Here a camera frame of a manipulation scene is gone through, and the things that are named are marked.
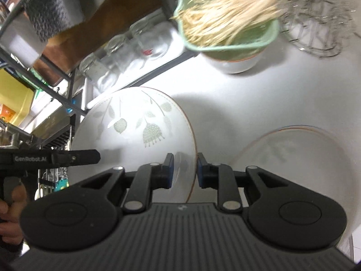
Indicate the white drip tray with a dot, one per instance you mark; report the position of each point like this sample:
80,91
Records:
133,74

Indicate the floral white plate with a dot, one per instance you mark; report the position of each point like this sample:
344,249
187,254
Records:
310,157
136,126

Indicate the left hand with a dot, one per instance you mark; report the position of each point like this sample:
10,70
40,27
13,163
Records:
10,215

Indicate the green strainer basket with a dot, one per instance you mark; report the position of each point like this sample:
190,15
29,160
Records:
228,33

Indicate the dried noodle bundle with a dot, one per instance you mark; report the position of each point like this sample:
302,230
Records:
225,14

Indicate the white bowl under strainer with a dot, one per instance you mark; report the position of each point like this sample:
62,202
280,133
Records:
233,62

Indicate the wooden cutting board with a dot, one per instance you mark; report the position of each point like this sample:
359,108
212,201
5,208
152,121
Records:
66,49

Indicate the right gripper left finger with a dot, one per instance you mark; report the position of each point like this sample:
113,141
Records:
147,178

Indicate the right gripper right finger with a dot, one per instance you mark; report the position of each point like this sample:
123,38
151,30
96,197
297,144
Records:
219,177

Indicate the yellow detergent bottle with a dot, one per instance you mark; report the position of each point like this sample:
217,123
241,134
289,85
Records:
15,98

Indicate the wire cup rack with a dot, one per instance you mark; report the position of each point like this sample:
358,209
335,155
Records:
322,28

